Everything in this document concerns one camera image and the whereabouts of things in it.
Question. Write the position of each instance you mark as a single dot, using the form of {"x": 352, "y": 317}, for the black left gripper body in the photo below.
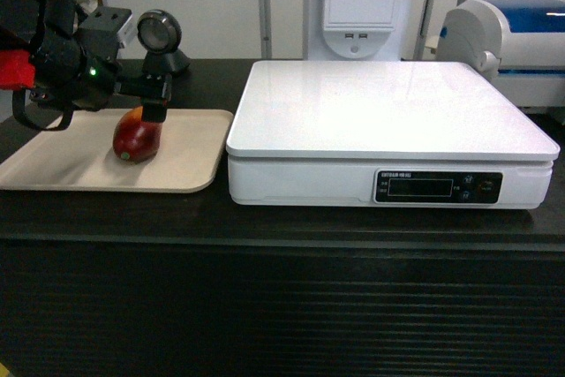
{"x": 81, "y": 80}

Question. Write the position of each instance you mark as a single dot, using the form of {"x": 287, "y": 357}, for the black barcode scanner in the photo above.
{"x": 160, "y": 34}

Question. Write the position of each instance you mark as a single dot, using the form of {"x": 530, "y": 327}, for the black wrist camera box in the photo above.
{"x": 107, "y": 30}

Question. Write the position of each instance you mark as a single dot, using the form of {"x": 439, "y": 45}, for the black slatted checkout counter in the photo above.
{"x": 133, "y": 284}

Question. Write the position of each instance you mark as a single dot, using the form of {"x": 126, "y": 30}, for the beige plastic tray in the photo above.
{"x": 81, "y": 158}

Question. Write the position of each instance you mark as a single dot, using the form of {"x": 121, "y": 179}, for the dark red mango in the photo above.
{"x": 135, "y": 140}

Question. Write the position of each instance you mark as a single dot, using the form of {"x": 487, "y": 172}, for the white blue label printer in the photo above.
{"x": 516, "y": 45}

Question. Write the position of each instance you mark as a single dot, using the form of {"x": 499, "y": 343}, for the white checkout scale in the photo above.
{"x": 383, "y": 134}

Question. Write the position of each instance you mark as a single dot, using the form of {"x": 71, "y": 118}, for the white POS terminal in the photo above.
{"x": 366, "y": 30}

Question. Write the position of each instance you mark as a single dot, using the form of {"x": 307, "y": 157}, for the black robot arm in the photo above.
{"x": 29, "y": 27}

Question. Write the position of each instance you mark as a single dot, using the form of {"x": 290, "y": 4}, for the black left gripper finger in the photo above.
{"x": 157, "y": 88}
{"x": 154, "y": 112}

